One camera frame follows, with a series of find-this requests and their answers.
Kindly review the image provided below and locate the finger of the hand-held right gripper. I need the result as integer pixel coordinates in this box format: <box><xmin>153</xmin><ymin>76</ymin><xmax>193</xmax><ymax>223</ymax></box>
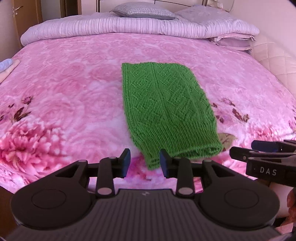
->
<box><xmin>252</xmin><ymin>139</ymin><xmax>296</xmax><ymax>154</ymax></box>
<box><xmin>230</xmin><ymin>146</ymin><xmax>296</xmax><ymax>163</ymax></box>

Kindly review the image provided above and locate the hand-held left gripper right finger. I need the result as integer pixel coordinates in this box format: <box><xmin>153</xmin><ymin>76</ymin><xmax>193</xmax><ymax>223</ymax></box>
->
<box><xmin>159</xmin><ymin>149</ymin><xmax>234</xmax><ymax>198</ymax></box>

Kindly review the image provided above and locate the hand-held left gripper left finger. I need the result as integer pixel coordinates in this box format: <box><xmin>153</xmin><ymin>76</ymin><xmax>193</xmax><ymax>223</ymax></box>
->
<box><xmin>55</xmin><ymin>148</ymin><xmax>131</xmax><ymax>198</ymax></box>

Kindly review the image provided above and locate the green knitted vest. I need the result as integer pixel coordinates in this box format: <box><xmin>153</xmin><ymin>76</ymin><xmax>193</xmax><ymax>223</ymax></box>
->
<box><xmin>121</xmin><ymin>62</ymin><xmax>224</xmax><ymax>169</ymax></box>

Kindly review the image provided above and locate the person's right hand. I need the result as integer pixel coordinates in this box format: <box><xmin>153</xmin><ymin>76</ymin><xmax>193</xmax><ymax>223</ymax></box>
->
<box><xmin>287</xmin><ymin>187</ymin><xmax>296</xmax><ymax>209</ymax></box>

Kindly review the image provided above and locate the white quilted headboard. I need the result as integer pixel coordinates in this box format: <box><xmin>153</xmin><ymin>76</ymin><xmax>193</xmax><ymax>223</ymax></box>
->
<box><xmin>251</xmin><ymin>35</ymin><xmax>296</xmax><ymax>93</ymax></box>

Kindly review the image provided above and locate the pink floral blanket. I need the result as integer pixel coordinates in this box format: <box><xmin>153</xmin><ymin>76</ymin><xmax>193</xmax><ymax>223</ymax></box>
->
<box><xmin>0</xmin><ymin>32</ymin><xmax>296</xmax><ymax>195</ymax></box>

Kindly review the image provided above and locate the purple pillow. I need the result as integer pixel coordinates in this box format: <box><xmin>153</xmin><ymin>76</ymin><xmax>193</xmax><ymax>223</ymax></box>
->
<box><xmin>209</xmin><ymin>32</ymin><xmax>258</xmax><ymax>55</ymax></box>

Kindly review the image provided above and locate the purple striped quilt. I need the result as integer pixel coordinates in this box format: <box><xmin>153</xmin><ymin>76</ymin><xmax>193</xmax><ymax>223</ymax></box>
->
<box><xmin>20</xmin><ymin>5</ymin><xmax>260</xmax><ymax>46</ymax></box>

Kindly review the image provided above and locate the oval mirror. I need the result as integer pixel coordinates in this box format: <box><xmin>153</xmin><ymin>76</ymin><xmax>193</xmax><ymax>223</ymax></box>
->
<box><xmin>201</xmin><ymin>0</ymin><xmax>234</xmax><ymax>13</ymax></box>

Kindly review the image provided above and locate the pale pink folded cloth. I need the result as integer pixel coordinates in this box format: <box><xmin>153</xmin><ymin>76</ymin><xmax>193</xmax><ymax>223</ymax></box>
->
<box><xmin>0</xmin><ymin>60</ymin><xmax>21</xmax><ymax>83</ymax></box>

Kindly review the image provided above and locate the grey checked pillow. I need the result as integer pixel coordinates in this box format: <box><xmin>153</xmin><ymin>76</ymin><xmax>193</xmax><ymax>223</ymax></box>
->
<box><xmin>110</xmin><ymin>3</ymin><xmax>179</xmax><ymax>20</ymax></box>

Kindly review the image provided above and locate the light blue folded cloth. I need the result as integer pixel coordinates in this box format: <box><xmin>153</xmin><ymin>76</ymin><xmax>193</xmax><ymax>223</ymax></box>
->
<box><xmin>0</xmin><ymin>59</ymin><xmax>13</xmax><ymax>73</ymax></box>

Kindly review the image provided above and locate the wooden door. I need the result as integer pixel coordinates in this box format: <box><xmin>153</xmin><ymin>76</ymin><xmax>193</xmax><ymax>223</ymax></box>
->
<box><xmin>11</xmin><ymin>0</ymin><xmax>43</xmax><ymax>48</ymax></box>

